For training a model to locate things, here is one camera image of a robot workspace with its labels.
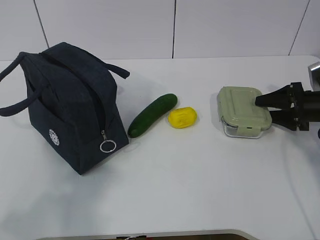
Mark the green cucumber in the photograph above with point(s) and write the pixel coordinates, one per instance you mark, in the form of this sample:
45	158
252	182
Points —
156	109

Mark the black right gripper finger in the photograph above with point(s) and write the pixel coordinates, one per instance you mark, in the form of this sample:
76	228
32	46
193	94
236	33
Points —
285	118
279	99

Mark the navy blue lunch bag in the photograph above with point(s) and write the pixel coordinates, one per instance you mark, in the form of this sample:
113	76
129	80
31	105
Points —
71	102

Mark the yellow lemon toy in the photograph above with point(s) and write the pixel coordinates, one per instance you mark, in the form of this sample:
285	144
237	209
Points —
182	117

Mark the glass container green lid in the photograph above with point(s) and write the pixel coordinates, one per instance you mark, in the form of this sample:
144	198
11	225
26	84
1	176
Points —
239	115

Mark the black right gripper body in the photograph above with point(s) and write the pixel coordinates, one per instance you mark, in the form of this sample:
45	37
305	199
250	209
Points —
306	107

